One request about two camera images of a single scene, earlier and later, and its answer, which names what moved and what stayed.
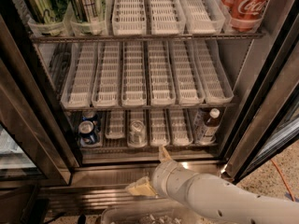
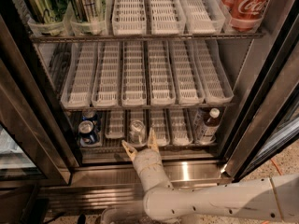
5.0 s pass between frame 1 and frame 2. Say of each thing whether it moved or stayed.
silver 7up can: stayed
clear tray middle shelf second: stayed
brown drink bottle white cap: stayed
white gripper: moved
